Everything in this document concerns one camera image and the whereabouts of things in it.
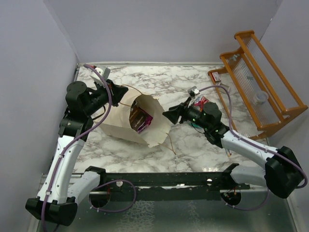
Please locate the beige paper bag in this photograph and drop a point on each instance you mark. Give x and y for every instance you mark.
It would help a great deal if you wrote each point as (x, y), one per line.
(117, 122)

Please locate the orange pink snack packet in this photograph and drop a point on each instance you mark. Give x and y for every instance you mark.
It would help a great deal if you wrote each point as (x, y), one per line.
(199, 102)

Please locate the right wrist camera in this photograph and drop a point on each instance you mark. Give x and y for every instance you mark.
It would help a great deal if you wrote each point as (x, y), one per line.
(193, 93)

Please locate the wooden rack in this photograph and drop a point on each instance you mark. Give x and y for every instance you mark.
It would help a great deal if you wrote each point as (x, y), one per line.
(250, 69)

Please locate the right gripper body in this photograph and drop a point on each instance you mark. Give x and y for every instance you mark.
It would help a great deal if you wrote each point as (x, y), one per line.
(194, 115)

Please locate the clear plastic cup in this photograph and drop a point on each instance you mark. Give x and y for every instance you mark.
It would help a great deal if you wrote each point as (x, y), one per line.
(261, 97)

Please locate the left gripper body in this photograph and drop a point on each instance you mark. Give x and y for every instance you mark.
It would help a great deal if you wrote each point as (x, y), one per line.
(100, 97)

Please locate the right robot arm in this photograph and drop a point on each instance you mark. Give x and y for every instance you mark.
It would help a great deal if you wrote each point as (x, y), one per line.
(279, 169)

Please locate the small red card box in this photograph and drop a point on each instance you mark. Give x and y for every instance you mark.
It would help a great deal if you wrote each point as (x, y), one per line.
(216, 77)

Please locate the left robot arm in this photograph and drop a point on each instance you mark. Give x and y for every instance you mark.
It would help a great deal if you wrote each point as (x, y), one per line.
(57, 202)

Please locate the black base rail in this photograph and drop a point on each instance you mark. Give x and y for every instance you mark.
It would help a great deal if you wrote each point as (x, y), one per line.
(125, 187)

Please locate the dark brown chocolate packet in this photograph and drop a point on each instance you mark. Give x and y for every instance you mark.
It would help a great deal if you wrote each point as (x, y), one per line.
(139, 119)

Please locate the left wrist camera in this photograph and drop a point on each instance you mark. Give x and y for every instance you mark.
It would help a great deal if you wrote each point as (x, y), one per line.
(103, 72)

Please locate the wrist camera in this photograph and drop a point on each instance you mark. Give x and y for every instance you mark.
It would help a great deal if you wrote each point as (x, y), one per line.
(193, 93)
(103, 72)

